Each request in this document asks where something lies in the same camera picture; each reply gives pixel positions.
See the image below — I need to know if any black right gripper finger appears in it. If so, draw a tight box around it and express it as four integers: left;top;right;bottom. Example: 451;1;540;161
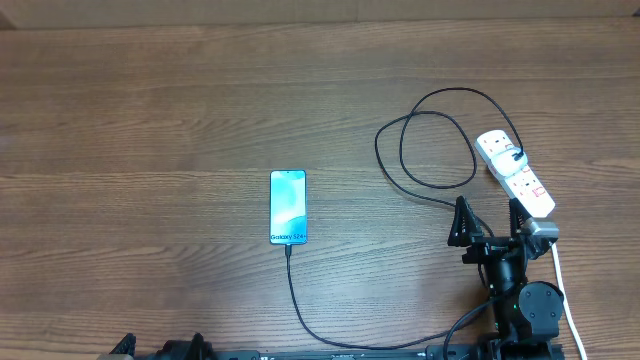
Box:
509;198;532;236
447;196;484;247

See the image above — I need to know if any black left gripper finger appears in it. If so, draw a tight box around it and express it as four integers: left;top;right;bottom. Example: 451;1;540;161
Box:
109;333;136;356
188;333;205;360

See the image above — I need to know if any Samsung Galaxy smartphone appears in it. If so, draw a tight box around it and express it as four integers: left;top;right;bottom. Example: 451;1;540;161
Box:
269;170;308;245

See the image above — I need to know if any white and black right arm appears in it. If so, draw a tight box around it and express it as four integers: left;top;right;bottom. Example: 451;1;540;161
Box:
442;196;565;359

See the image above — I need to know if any white charger adapter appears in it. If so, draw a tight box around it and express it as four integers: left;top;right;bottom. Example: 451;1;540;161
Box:
489;148;528;179

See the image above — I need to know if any white power strip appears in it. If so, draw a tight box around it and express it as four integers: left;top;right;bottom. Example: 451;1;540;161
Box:
475;130;555;218

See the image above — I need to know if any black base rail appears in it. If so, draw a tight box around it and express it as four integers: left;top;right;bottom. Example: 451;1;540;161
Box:
209;343;566;360

